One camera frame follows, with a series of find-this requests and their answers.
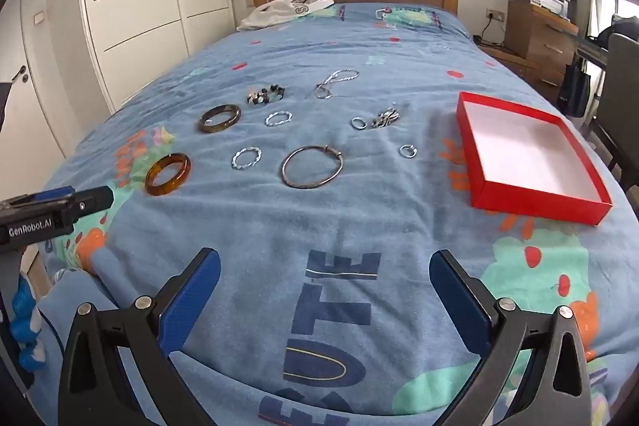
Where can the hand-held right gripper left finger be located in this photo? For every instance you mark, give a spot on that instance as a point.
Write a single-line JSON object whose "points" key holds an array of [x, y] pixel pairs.
{"points": [[192, 296]]}

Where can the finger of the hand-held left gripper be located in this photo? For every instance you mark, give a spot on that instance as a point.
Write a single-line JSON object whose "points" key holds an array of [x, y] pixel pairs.
{"points": [[52, 195], [95, 202]]}

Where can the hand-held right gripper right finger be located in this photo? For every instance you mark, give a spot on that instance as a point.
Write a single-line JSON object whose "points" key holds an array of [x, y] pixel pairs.
{"points": [[457, 301]]}

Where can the amber orange bangle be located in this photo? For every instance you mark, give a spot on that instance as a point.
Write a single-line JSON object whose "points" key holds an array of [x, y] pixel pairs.
{"points": [[151, 179]]}

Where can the dark olive brown bangle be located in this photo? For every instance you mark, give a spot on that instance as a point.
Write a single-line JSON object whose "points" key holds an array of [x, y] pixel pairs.
{"points": [[207, 125]]}

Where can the large thin silver bangle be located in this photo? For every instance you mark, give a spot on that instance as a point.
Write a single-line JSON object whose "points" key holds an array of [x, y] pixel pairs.
{"points": [[299, 185]]}

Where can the red cardboard box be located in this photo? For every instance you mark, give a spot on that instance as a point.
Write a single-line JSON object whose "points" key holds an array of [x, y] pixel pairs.
{"points": [[519, 151]]}

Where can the person's left hand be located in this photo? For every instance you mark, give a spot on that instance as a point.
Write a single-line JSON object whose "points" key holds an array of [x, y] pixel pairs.
{"points": [[25, 316]]}

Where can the white door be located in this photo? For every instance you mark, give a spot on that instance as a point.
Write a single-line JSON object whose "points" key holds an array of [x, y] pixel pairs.
{"points": [[30, 106]]}

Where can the blue printed blanket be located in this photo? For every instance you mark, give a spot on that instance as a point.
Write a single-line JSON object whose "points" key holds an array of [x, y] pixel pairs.
{"points": [[319, 216]]}

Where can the dark hanging bag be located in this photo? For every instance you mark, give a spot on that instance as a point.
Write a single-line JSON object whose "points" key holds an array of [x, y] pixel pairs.
{"points": [[574, 89]]}

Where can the low wooden nightstand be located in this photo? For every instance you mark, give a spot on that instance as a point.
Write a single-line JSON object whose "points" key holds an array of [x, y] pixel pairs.
{"points": [[509, 59]]}

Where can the white garment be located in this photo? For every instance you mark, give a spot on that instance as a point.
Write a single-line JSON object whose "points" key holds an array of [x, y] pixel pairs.
{"points": [[269, 14]]}

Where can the grey chair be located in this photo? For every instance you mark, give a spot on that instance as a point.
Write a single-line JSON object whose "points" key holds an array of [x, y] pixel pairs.
{"points": [[619, 96]]}

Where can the wooden chest of drawers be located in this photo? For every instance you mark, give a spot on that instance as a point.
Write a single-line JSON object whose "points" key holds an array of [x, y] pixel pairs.
{"points": [[539, 41]]}

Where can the desk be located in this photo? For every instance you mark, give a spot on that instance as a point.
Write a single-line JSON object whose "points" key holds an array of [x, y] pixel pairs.
{"points": [[591, 51]]}

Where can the black backpack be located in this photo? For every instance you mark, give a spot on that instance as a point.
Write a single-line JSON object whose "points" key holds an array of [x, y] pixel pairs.
{"points": [[621, 26]]}

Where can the wall outlet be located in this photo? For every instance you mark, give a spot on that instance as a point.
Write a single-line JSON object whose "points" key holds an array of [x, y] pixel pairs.
{"points": [[495, 14]]}

